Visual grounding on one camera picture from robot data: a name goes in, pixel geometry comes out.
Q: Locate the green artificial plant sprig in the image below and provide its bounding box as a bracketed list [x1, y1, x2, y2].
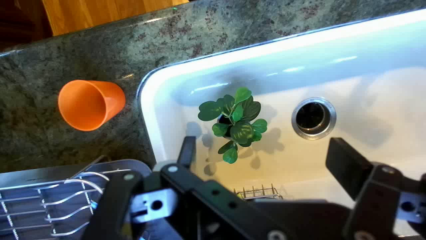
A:
[197, 86, 269, 165]

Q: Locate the orange plastic cup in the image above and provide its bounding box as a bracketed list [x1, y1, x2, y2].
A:
[58, 78, 128, 133]

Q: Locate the steel sink drain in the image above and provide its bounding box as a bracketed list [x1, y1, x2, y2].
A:
[291, 96, 339, 141]

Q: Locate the stainless steel dish rack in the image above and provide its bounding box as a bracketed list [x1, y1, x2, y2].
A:
[0, 157, 154, 240]

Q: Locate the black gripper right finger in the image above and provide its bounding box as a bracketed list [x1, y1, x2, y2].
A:
[325, 136, 426, 240]

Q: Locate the white kitchen sink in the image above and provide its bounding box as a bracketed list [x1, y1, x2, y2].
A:
[136, 8, 426, 210]

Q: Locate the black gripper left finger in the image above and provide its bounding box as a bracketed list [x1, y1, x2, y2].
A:
[84, 134, 291, 240]

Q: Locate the wire sink sponge caddy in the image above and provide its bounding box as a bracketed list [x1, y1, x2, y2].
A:
[231, 184, 284, 202]

